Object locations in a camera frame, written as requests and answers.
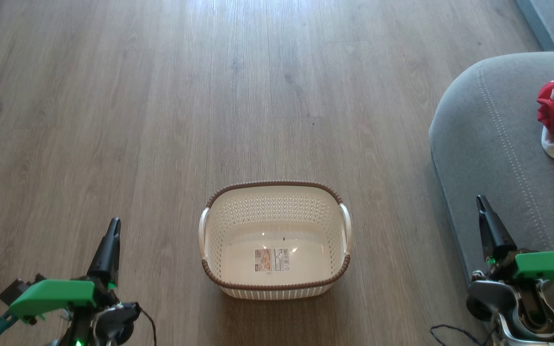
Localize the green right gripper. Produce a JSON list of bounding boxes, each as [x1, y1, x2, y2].
[[476, 195, 554, 296]]

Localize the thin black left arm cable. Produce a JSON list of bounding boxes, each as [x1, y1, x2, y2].
[[140, 308, 157, 346]]

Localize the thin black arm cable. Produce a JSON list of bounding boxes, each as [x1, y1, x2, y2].
[[140, 308, 157, 346], [430, 324, 494, 346]]

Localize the grey fabric sofa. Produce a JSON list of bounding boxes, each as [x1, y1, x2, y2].
[[428, 51, 554, 337]]

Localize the paper label sticker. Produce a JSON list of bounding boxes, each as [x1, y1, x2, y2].
[[254, 247, 291, 273]]

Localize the white woven plastic laundry basket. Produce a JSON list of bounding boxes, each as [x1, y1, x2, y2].
[[199, 180, 353, 300]]

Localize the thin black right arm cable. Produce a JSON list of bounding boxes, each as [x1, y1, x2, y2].
[[430, 324, 494, 346]]

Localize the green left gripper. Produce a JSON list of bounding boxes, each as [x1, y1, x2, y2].
[[9, 218, 122, 322]]

